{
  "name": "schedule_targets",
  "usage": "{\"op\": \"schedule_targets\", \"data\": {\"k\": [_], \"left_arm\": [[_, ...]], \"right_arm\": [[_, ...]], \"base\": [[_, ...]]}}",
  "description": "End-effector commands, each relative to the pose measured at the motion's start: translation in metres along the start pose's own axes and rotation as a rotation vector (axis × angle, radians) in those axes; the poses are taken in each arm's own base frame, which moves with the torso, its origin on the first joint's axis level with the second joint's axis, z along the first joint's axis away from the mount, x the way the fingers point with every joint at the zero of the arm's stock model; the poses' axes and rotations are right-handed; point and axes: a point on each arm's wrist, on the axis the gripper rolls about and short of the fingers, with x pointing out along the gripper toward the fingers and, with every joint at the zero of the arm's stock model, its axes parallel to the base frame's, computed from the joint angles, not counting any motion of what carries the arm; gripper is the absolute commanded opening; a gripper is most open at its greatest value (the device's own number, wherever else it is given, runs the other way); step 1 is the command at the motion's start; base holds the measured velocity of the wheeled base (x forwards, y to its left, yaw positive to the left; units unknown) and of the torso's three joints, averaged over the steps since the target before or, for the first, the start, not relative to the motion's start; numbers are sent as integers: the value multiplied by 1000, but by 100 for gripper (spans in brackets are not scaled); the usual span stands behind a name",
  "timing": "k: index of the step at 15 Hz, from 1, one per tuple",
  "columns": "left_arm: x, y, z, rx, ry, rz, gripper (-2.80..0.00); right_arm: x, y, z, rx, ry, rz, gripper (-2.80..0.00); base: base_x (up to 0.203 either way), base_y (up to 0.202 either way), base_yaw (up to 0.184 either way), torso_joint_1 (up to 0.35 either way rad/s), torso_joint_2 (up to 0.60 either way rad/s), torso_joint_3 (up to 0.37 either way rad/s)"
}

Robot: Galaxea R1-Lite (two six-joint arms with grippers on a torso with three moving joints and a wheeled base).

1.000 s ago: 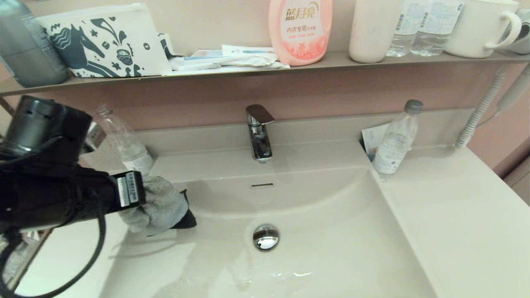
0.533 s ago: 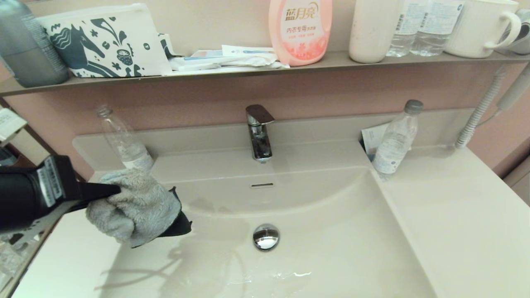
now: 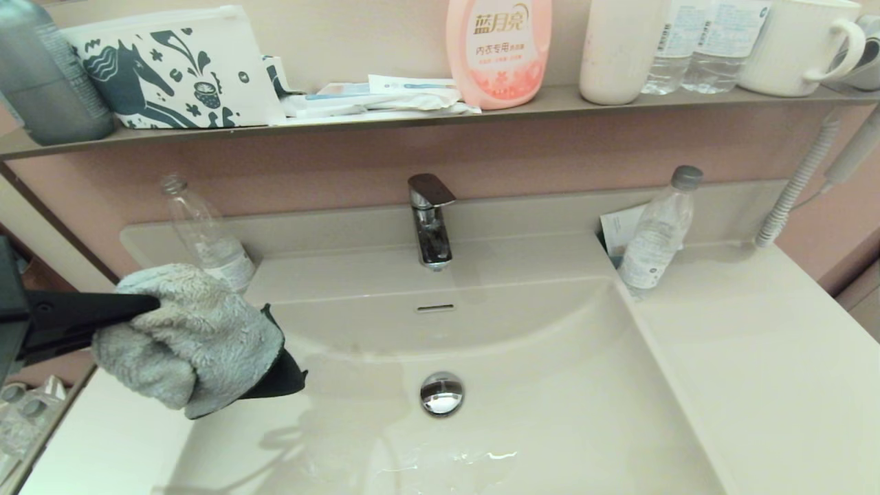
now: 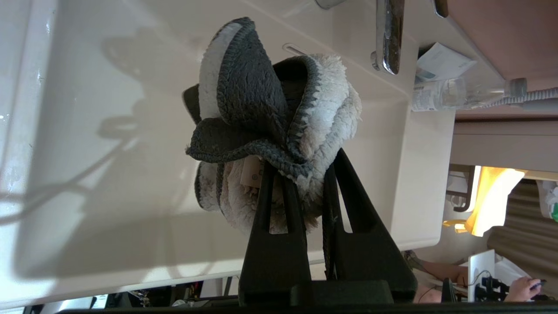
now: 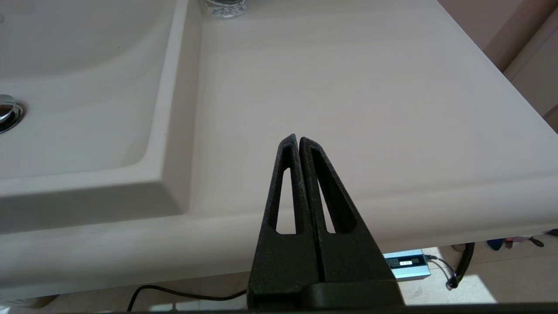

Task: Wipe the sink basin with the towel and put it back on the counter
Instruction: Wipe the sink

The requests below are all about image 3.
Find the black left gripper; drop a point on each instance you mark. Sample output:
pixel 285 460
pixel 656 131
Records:
pixel 10 309

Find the grey fluffy cleaning cloth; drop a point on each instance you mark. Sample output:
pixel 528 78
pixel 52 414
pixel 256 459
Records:
pixel 199 337

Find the chrome faucet body spout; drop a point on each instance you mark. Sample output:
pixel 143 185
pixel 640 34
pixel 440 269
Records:
pixel 433 240

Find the white ceramic sink basin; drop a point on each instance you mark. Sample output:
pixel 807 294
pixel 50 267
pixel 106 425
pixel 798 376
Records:
pixel 550 412

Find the clear capless water bottle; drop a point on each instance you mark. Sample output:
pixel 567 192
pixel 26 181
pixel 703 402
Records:
pixel 213 240

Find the dark grey bottle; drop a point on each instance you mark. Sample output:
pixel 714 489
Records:
pixel 51 82

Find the white horse print pouch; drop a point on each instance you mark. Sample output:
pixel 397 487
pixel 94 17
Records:
pixel 172 69

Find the small white patterned pouch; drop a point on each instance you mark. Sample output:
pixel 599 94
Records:
pixel 276 71

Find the white blue sachet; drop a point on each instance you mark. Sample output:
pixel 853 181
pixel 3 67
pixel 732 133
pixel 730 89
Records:
pixel 346 90

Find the chrome drain stopper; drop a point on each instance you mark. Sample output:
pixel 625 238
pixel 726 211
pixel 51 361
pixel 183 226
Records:
pixel 442 393

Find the white toothbrush packet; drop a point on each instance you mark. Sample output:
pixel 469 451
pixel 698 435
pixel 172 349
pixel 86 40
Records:
pixel 411 83

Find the pink detergent bottle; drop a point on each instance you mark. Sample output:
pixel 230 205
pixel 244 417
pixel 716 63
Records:
pixel 498 62

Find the white paper card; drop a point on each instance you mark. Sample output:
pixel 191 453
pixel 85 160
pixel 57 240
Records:
pixel 619 227

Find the clear bottle grey cap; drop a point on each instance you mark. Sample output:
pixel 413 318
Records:
pixel 653 240

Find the beige tumbler cup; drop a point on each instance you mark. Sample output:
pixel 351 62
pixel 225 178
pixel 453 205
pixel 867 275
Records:
pixel 619 55

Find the clear labelled water bottle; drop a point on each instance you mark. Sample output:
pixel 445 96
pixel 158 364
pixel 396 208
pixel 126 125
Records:
pixel 671 48
pixel 722 48

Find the white ribbed mug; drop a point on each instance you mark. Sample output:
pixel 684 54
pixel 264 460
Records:
pixel 787 48

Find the grey wall shelf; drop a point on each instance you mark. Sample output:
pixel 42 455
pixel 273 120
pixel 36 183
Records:
pixel 564 100

